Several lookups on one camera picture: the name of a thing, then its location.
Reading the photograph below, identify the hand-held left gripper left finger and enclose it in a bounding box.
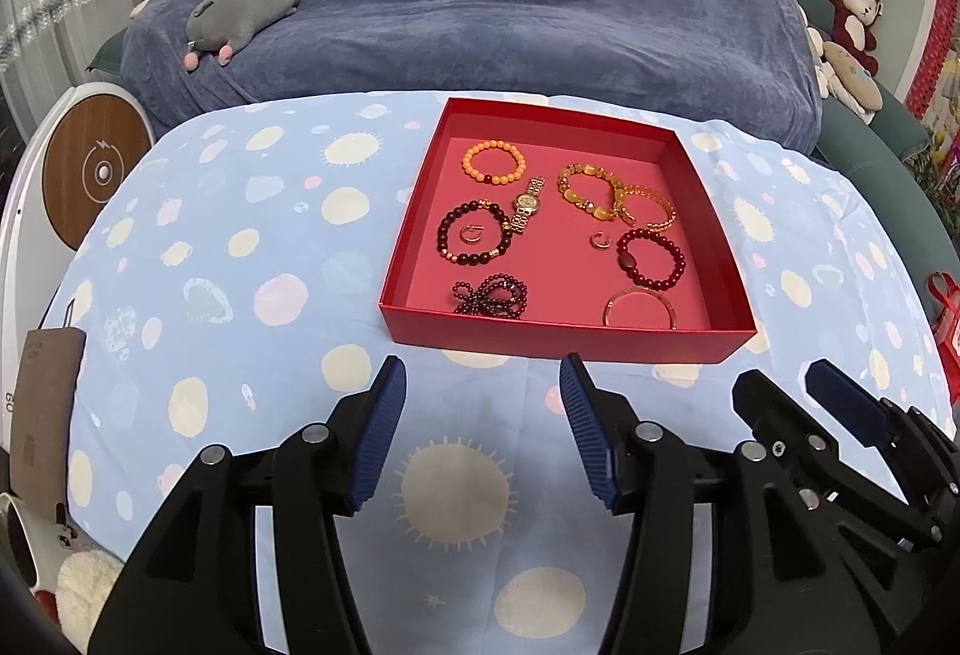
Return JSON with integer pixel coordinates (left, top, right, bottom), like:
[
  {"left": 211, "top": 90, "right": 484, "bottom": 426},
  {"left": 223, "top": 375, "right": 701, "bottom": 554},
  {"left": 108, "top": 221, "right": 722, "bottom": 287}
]
[{"left": 88, "top": 355, "right": 408, "bottom": 655}]

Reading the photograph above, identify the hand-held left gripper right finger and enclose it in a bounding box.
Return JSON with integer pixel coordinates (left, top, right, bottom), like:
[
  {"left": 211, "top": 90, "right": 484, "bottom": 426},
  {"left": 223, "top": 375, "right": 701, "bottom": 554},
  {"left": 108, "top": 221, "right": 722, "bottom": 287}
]
[{"left": 559, "top": 353, "right": 946, "bottom": 655}]

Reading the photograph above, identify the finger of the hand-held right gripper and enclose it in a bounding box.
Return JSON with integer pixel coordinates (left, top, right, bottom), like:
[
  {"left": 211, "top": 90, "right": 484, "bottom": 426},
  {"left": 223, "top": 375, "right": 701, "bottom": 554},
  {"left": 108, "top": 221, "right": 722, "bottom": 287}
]
[
  {"left": 731, "top": 368, "right": 960, "bottom": 641},
  {"left": 806, "top": 359, "right": 960, "bottom": 525}
]

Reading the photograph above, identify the red cardboard box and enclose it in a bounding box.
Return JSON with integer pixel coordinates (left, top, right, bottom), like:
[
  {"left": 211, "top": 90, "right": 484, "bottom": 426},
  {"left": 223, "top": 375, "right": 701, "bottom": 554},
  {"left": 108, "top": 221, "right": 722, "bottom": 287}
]
[{"left": 377, "top": 95, "right": 758, "bottom": 365}]

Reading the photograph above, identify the rose gold bangle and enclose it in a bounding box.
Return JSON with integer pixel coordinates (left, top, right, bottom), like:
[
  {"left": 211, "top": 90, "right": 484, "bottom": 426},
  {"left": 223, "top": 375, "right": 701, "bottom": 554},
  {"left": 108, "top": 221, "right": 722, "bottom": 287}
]
[{"left": 604, "top": 285, "right": 678, "bottom": 331}]

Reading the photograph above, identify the purple bead necklace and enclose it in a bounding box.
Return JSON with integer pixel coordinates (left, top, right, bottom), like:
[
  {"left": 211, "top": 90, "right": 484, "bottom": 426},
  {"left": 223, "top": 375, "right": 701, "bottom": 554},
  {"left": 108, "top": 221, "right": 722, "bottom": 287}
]
[{"left": 451, "top": 275, "right": 530, "bottom": 320}]

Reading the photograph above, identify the red bead bracelet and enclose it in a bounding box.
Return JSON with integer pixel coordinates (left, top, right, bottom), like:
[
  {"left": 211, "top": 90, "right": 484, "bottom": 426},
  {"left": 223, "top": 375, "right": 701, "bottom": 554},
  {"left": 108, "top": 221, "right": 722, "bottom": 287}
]
[{"left": 615, "top": 226, "right": 686, "bottom": 292}]

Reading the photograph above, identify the dark wooden bead bracelet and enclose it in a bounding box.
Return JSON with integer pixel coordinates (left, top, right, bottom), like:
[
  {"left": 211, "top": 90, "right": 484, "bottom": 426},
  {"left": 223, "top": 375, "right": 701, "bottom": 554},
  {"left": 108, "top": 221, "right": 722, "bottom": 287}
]
[{"left": 436, "top": 197, "right": 518, "bottom": 268}]

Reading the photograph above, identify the gold wristwatch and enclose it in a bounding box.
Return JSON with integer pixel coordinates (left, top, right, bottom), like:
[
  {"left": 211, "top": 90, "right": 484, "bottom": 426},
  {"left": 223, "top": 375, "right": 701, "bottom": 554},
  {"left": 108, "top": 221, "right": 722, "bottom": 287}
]
[{"left": 495, "top": 175, "right": 548, "bottom": 244}]

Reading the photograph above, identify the yellow bead bracelet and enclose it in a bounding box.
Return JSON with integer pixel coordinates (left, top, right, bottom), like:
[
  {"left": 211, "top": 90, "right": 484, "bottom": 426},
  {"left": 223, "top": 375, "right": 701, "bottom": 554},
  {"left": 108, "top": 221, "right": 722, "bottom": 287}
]
[{"left": 556, "top": 162, "right": 625, "bottom": 223}]

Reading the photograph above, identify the light blue printed sheet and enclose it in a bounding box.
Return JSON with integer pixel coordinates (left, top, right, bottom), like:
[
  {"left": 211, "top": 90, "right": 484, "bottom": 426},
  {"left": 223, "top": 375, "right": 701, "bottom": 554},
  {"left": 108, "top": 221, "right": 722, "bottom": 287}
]
[{"left": 41, "top": 89, "right": 957, "bottom": 655}]

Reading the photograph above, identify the flower bouquet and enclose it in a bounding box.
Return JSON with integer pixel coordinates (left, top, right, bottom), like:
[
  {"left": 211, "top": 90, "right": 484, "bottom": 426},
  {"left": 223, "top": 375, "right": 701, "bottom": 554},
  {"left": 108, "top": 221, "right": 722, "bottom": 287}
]
[{"left": 911, "top": 126, "right": 960, "bottom": 221}]

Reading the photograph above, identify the teal sofa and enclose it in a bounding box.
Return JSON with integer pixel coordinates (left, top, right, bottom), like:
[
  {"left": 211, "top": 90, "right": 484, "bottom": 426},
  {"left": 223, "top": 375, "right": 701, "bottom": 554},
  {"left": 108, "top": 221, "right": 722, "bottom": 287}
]
[{"left": 84, "top": 0, "right": 931, "bottom": 172}]

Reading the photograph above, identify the beige plush toy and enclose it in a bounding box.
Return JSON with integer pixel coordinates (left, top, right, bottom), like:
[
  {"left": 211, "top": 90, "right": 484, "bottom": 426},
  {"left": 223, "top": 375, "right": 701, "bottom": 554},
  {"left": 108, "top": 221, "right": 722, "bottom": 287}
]
[{"left": 806, "top": 25, "right": 884, "bottom": 125}]

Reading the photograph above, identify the cream fluffy cushion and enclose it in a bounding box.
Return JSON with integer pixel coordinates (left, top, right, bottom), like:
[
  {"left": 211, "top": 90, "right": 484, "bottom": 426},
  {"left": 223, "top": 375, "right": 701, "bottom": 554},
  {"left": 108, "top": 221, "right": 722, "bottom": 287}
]
[{"left": 56, "top": 548, "right": 126, "bottom": 652}]

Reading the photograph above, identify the brown paper bag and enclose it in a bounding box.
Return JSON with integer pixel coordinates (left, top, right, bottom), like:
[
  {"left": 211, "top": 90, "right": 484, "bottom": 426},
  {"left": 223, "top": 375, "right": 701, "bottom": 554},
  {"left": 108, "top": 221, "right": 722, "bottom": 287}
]
[{"left": 11, "top": 325, "right": 87, "bottom": 513}]

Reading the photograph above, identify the white printed mug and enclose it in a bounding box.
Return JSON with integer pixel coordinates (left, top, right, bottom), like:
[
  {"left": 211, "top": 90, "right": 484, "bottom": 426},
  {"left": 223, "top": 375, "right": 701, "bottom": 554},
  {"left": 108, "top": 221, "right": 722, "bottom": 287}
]
[{"left": 0, "top": 491, "right": 80, "bottom": 600}]

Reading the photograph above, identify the red monkey plush toy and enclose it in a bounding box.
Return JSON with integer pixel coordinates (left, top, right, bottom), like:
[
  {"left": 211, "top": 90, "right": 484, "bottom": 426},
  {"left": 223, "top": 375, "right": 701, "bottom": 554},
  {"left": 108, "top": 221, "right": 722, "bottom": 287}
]
[{"left": 827, "top": 0, "right": 884, "bottom": 77}]

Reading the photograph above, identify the white round wooden-faced device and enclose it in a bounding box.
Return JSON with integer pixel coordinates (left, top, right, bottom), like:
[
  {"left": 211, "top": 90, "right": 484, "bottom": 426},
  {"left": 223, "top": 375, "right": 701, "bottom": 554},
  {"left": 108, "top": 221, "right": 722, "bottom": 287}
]
[{"left": 0, "top": 83, "right": 156, "bottom": 476}]

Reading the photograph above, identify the grey plush toy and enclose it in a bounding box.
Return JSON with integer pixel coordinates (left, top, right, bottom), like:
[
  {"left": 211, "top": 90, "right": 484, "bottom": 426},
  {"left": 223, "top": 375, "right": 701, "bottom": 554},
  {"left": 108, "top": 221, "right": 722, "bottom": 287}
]
[{"left": 184, "top": 0, "right": 303, "bottom": 71}]

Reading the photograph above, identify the gold chain bracelet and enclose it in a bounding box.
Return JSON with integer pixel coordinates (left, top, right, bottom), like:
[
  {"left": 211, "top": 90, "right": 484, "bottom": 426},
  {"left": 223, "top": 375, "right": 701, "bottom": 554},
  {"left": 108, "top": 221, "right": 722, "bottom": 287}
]
[{"left": 613, "top": 184, "right": 677, "bottom": 232}]

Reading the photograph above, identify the orange bead bracelet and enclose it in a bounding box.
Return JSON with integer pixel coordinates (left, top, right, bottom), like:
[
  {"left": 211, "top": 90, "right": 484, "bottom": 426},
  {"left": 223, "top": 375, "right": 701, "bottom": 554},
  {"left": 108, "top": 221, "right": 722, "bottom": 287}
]
[{"left": 460, "top": 141, "right": 526, "bottom": 185}]

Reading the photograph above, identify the red wall hanging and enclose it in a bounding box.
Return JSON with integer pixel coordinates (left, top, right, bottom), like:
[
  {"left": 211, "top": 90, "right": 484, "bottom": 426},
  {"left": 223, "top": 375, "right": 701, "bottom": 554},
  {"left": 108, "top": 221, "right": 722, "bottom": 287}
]
[{"left": 904, "top": 0, "right": 957, "bottom": 120}]

